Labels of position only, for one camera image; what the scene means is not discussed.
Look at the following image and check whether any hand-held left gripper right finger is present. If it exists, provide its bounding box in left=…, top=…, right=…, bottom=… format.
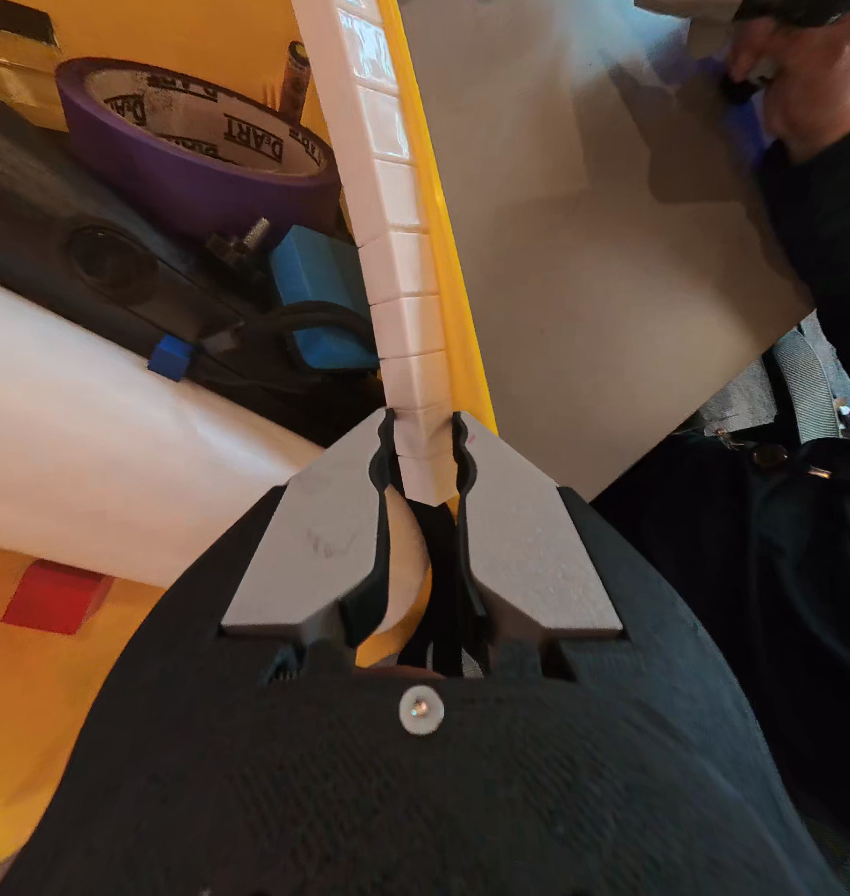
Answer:
left=451, top=412, right=625, bottom=645

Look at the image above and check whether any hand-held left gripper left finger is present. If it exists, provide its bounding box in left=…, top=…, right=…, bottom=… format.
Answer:
left=220, top=409, right=398, bottom=648

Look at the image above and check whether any red plastic block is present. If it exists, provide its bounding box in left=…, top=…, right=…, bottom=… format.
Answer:
left=1, top=559, right=114, bottom=637

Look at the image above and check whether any yellow storage bin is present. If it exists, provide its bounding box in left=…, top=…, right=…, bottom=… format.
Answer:
left=0, top=0, right=499, bottom=848

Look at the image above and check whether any white segmented bar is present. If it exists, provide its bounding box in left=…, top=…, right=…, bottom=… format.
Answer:
left=292, top=0, right=462, bottom=506

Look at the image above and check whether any person's right hand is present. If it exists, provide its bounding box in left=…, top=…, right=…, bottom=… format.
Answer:
left=727, top=13, right=850, bottom=165

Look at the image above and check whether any white paper roll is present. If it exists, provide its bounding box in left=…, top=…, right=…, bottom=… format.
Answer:
left=0, top=276, right=433, bottom=634

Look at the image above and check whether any small blue cube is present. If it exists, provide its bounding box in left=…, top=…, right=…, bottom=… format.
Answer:
left=148, top=336, right=193, bottom=382

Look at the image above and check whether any blue foam block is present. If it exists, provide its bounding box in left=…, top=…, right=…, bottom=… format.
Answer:
left=269, top=225, right=381, bottom=372

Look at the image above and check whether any black clamp metal bolt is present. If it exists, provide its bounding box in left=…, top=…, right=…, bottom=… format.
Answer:
left=206, top=217, right=272, bottom=273

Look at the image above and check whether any black device round lens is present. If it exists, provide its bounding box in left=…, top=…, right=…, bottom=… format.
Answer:
left=0, top=105, right=279, bottom=351

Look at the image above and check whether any purple tape roll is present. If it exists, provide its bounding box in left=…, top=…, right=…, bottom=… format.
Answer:
left=55, top=57, right=342, bottom=240

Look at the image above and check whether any dark cylindrical battery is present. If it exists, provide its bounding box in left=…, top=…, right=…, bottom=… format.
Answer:
left=279, top=41, right=312, bottom=121

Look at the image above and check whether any small cardboard box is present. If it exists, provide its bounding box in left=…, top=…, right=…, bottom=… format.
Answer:
left=0, top=0, right=67, bottom=133

